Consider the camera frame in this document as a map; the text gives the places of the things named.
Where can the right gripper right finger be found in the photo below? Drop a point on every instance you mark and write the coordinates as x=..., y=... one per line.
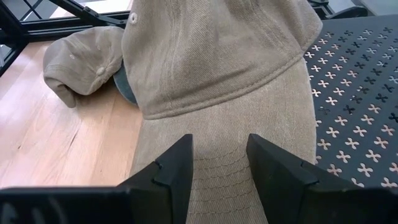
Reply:
x=280, y=186

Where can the black perforated metal rack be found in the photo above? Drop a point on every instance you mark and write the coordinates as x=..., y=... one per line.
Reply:
x=357, y=93

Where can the dark green baseball cap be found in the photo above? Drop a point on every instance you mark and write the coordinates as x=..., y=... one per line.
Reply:
x=124, y=87

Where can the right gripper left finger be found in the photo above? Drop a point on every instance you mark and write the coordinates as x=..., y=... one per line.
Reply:
x=168, y=186

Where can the tan baseball cap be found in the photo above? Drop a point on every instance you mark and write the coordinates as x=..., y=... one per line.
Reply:
x=84, y=59
x=217, y=77

